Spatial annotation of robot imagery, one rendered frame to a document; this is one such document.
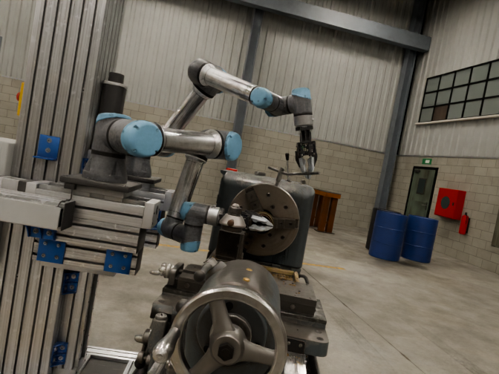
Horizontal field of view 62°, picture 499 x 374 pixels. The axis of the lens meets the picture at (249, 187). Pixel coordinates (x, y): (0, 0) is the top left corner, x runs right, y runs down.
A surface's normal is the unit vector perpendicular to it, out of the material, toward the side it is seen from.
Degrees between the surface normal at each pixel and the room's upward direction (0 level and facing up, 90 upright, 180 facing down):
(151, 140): 90
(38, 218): 90
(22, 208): 90
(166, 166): 90
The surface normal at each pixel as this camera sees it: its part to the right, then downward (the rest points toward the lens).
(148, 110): 0.20, 0.09
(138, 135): 0.67, 0.18
